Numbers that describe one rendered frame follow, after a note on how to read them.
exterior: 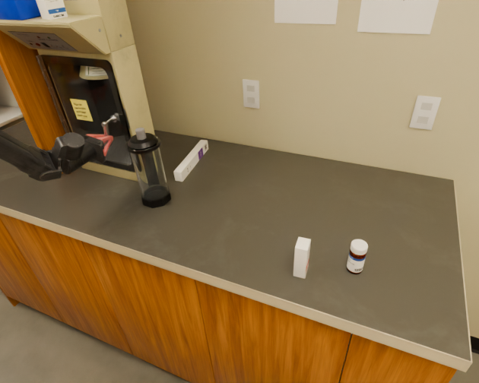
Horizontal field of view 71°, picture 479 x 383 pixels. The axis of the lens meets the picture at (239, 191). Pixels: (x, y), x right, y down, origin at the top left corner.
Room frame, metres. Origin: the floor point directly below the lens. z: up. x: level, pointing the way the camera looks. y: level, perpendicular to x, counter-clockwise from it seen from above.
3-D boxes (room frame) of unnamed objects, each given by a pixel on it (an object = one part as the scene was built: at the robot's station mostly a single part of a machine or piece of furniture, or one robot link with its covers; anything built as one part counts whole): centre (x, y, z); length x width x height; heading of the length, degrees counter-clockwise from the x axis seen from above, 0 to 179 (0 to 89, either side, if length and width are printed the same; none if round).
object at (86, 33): (1.08, 0.52, 1.46); 0.32 x 0.11 x 0.10; 64
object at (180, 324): (1.11, 0.31, 0.45); 2.05 x 0.67 x 0.90; 64
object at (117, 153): (1.12, 0.50, 1.19); 0.30 x 0.01 x 0.40; 63
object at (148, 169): (0.96, 0.29, 1.06); 0.11 x 0.11 x 0.21
